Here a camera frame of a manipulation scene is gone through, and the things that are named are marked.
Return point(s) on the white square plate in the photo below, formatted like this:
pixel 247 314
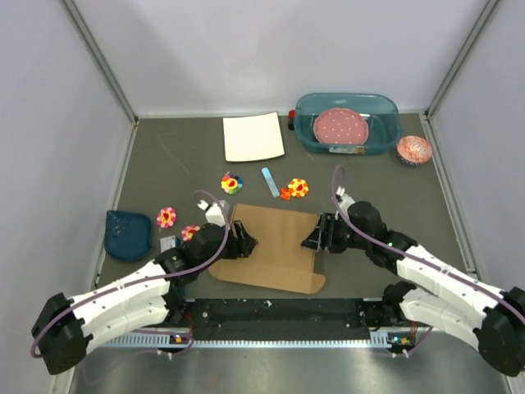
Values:
pixel 252 138

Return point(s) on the orange maple leaf charm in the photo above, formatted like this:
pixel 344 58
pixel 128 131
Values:
pixel 286 193

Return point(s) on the grey slotted cable duct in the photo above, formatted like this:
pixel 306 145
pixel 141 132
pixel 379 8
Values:
pixel 376 340

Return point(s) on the yellow orange sunflower plush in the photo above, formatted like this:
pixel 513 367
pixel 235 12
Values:
pixel 298 188

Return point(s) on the teal plastic basin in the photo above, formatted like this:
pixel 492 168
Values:
pixel 380 112

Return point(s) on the aluminium frame post left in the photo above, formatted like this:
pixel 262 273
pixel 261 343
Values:
pixel 100 60

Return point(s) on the rainbow flower plush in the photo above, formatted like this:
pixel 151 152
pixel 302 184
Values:
pixel 231 184

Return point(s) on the aluminium frame post right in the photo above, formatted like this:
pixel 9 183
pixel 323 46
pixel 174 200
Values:
pixel 474 35

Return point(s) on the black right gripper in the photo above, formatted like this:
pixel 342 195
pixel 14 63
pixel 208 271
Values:
pixel 323 235

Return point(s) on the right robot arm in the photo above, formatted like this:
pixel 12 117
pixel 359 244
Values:
pixel 431 292

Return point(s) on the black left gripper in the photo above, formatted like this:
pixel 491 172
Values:
pixel 241 246

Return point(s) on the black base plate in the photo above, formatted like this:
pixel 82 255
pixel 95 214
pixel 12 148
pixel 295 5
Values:
pixel 355 312

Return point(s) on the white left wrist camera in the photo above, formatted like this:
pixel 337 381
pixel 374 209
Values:
pixel 215 213

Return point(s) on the pink flower plush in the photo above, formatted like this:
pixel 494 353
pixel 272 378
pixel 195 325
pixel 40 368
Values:
pixel 166 218
pixel 188 232

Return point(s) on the red capped small bottle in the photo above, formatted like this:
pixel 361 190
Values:
pixel 291 117

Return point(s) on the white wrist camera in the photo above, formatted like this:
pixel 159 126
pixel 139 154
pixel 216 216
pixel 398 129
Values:
pixel 343 200
pixel 215 213

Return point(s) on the brown cardboard box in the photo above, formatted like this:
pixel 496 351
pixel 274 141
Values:
pixel 278 261

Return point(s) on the blue packet under arm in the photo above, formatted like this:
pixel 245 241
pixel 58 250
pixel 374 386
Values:
pixel 168 243

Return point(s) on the pink dotted plate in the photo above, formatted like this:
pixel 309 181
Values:
pixel 340 126

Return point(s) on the blue highlighter marker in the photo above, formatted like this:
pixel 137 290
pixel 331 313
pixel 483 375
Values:
pixel 267 175

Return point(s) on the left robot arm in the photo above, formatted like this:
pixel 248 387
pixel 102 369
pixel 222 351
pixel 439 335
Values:
pixel 68 328

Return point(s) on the aluminium frame post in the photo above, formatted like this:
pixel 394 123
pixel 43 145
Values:
pixel 100 60
pixel 474 35

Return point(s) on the dark blue cloth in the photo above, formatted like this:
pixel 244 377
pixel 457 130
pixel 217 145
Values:
pixel 128 235

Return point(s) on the red patterned bowl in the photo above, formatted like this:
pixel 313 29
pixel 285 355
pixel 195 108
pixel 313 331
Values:
pixel 413 150

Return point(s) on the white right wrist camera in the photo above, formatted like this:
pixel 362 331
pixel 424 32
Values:
pixel 343 200

